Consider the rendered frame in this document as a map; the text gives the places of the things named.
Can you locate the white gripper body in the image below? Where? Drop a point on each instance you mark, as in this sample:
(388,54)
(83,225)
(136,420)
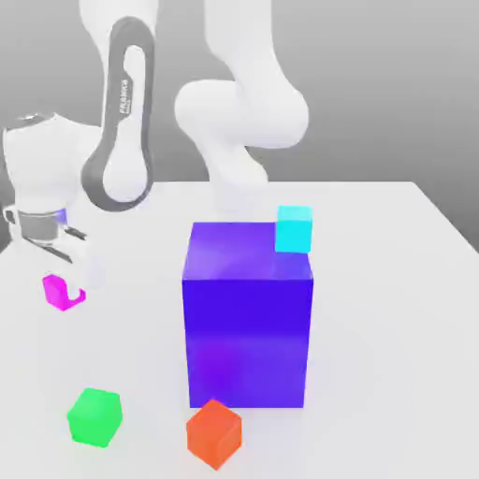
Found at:
(80,258)

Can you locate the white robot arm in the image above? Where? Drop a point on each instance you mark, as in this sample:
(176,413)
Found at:
(239,112)

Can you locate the large purple box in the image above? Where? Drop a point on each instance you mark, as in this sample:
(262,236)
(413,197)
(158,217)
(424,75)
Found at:
(247,336)

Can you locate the small cyan cube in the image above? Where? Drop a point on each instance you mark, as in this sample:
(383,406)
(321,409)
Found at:
(293,232)

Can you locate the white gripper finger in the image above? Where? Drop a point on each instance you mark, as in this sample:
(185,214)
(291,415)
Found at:
(73,288)

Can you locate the small orange cube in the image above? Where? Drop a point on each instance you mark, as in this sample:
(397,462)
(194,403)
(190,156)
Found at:
(213,436)

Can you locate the small green cube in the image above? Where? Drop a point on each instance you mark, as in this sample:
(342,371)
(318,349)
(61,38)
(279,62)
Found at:
(95,419)

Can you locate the small magenta cube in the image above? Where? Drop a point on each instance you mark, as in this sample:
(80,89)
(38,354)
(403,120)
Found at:
(54,292)

